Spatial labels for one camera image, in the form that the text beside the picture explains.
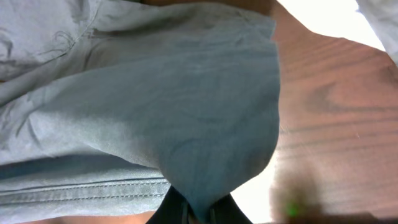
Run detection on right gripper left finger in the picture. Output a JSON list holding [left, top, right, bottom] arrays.
[[146, 186, 188, 224]]

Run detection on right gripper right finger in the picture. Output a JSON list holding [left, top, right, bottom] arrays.
[[211, 194, 252, 224]]

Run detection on grey shorts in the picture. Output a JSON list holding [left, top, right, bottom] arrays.
[[1, 1, 280, 223]]

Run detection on white garment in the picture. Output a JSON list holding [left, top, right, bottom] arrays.
[[356, 0, 397, 65]]

